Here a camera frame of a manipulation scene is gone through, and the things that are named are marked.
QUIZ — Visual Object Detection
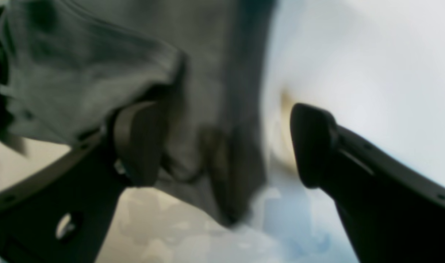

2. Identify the dark grey T-shirt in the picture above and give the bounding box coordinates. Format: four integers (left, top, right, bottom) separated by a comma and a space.
0, 0, 276, 226

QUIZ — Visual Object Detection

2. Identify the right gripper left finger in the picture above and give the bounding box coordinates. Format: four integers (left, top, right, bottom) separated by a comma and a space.
0, 102, 167, 263

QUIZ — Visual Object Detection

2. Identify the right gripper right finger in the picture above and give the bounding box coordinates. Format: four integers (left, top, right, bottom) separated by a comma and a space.
290, 103, 445, 263

